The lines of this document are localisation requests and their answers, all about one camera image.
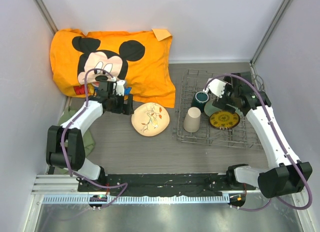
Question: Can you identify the beige tumbler cup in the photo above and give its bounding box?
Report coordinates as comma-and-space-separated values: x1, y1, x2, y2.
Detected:
183, 107, 201, 133

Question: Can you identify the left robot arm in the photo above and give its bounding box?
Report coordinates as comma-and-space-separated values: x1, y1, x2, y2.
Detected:
46, 80, 134, 192

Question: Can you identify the grey wire dish rack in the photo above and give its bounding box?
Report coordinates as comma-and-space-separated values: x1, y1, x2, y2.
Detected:
175, 69, 262, 149

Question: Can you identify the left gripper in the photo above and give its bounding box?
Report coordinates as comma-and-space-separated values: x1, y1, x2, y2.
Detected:
107, 92, 134, 115

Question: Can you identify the dark green mug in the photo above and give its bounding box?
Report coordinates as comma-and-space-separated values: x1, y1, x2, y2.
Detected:
191, 91, 209, 113

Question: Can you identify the white slotted cable duct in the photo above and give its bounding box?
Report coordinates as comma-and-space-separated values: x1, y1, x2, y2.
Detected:
42, 194, 230, 205

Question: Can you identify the green cloth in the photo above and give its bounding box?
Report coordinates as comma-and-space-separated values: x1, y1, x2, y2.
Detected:
53, 106, 96, 175

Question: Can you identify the cream bird plate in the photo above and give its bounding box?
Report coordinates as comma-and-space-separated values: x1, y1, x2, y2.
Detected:
131, 102, 170, 137

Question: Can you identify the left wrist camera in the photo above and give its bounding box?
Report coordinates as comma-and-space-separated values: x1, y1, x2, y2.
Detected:
114, 80, 127, 96

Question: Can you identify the orange Mickey Mouse cloth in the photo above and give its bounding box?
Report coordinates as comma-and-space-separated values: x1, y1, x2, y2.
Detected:
49, 29, 176, 108

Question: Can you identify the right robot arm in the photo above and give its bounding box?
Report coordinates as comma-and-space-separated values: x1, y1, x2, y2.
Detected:
204, 72, 313, 199

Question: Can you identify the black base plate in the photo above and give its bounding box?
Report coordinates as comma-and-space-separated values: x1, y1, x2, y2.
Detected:
77, 172, 257, 198

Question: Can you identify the yellow brown patterned plate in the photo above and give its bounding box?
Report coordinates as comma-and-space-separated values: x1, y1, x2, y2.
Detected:
209, 110, 241, 130

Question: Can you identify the light green flower plate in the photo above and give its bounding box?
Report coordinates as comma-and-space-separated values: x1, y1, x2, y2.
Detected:
203, 99, 237, 117

